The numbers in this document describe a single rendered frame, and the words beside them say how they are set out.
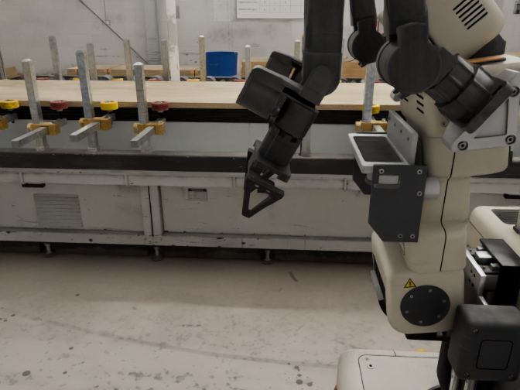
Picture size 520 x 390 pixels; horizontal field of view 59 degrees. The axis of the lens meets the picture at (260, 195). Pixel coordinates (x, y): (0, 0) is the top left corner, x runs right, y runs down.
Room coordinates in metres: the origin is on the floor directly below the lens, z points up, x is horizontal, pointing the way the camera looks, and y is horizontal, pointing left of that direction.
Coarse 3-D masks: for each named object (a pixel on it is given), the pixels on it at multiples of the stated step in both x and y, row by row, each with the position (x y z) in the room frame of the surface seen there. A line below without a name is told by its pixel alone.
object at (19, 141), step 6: (60, 120) 2.22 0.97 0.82; (66, 120) 2.26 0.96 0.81; (60, 126) 2.20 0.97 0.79; (30, 132) 1.97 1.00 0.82; (36, 132) 1.98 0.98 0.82; (42, 132) 2.03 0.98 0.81; (48, 132) 2.08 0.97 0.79; (18, 138) 1.88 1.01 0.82; (24, 138) 1.88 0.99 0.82; (30, 138) 1.93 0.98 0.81; (36, 138) 1.98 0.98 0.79; (12, 144) 1.84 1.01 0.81; (18, 144) 1.83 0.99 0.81; (24, 144) 1.88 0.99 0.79
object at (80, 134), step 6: (108, 114) 2.21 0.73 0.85; (114, 114) 2.24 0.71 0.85; (84, 126) 1.97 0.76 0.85; (90, 126) 1.97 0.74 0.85; (96, 126) 2.02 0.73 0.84; (78, 132) 1.86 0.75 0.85; (84, 132) 1.90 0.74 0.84; (90, 132) 1.95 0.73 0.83; (72, 138) 1.82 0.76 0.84; (78, 138) 1.83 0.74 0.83
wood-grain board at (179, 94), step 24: (0, 96) 2.42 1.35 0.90; (24, 96) 2.42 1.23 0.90; (48, 96) 2.42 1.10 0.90; (72, 96) 2.42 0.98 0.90; (96, 96) 2.42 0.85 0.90; (120, 96) 2.42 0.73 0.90; (168, 96) 2.42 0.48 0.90; (192, 96) 2.42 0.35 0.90; (216, 96) 2.42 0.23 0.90; (336, 96) 2.42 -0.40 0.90; (360, 96) 2.42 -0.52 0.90; (384, 96) 2.42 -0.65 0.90
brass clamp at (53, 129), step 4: (28, 124) 2.10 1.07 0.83; (32, 124) 2.09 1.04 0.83; (36, 124) 2.09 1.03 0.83; (40, 124) 2.09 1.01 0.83; (44, 124) 2.09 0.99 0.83; (48, 124) 2.09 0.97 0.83; (52, 124) 2.09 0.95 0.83; (56, 124) 2.10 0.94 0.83; (28, 128) 2.09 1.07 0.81; (32, 128) 2.08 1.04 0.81; (48, 128) 2.08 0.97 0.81; (52, 128) 2.08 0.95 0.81; (56, 128) 2.09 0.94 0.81; (52, 132) 2.08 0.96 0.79; (56, 132) 2.09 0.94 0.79; (60, 132) 2.12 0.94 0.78
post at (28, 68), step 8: (24, 64) 2.09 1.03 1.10; (32, 64) 2.12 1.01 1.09; (24, 72) 2.09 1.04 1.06; (32, 72) 2.11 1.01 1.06; (32, 80) 2.10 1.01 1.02; (32, 88) 2.09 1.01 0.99; (32, 96) 2.09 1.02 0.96; (32, 104) 2.09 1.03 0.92; (32, 112) 2.09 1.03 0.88; (40, 112) 2.11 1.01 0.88; (32, 120) 2.09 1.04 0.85; (40, 120) 2.10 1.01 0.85; (40, 144) 2.09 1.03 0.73
